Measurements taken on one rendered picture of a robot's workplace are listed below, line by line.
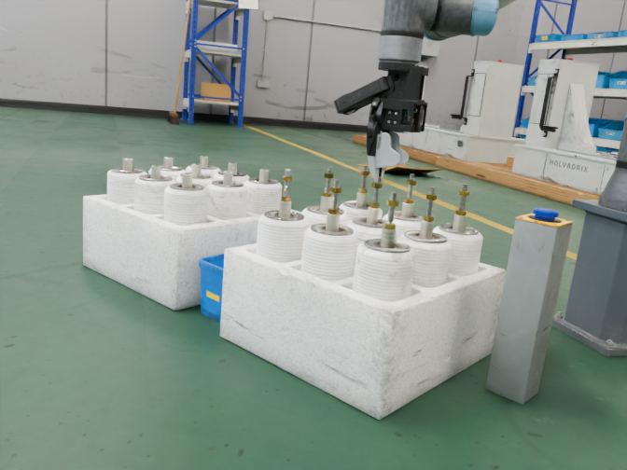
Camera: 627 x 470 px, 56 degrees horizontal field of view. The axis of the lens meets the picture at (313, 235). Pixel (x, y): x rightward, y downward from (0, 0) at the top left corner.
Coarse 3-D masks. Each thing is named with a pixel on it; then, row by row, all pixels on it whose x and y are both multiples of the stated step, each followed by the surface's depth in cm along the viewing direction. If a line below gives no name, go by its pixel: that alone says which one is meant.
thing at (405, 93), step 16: (384, 64) 101; (400, 64) 100; (400, 80) 102; (416, 80) 101; (384, 96) 104; (400, 96) 103; (416, 96) 101; (384, 112) 104; (400, 112) 101; (416, 112) 103; (384, 128) 104; (400, 128) 102; (416, 128) 104
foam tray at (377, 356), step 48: (240, 288) 109; (288, 288) 100; (336, 288) 94; (432, 288) 99; (480, 288) 107; (240, 336) 111; (288, 336) 102; (336, 336) 94; (384, 336) 88; (432, 336) 97; (480, 336) 112; (336, 384) 96; (384, 384) 89; (432, 384) 102
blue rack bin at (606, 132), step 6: (618, 120) 657; (606, 126) 654; (612, 126) 656; (618, 126) 659; (600, 132) 649; (606, 132) 640; (612, 132) 633; (618, 132) 626; (606, 138) 642; (612, 138) 634; (618, 138) 627
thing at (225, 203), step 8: (216, 192) 135; (224, 192) 134; (232, 192) 135; (240, 192) 136; (208, 200) 137; (216, 200) 135; (224, 200) 135; (232, 200) 135; (240, 200) 136; (208, 208) 137; (216, 208) 135; (224, 208) 135; (232, 208) 136; (240, 208) 137; (216, 216) 136; (224, 216) 136; (232, 216) 136; (240, 216) 138
